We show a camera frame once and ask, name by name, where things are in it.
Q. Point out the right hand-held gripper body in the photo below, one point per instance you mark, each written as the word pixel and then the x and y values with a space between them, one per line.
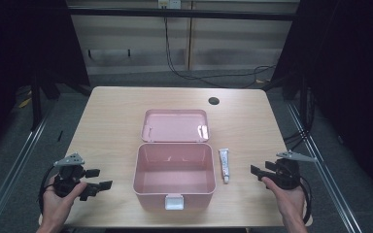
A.
pixel 288 173

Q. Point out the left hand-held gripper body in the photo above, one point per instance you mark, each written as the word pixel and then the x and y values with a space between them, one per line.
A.
pixel 67 181

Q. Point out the white ointment tube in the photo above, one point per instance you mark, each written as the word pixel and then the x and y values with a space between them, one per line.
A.
pixel 224 164

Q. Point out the pink plastic storage box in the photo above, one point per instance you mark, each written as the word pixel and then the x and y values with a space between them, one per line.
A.
pixel 174 160

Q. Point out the person's right hand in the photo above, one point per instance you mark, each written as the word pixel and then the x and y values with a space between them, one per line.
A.
pixel 285 200

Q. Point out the person's left hand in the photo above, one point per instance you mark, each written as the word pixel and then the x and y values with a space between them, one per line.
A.
pixel 56 207

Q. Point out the black metal stand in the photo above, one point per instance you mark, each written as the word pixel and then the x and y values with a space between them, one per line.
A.
pixel 36 103

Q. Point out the dark round table grommet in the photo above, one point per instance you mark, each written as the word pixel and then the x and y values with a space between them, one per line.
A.
pixel 213 100

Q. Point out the yellow floor tape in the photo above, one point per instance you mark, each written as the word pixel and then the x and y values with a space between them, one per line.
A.
pixel 24 103

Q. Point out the black curtain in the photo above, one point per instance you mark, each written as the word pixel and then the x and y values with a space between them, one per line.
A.
pixel 346 81
pixel 22 48

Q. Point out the black horizontal bar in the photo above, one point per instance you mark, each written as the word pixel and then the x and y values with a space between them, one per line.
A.
pixel 181 13

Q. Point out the metal floor rail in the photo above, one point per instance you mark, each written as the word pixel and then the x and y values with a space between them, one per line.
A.
pixel 16 168
pixel 320 168

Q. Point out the white wall socket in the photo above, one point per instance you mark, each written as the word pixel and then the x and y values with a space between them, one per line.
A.
pixel 169 4

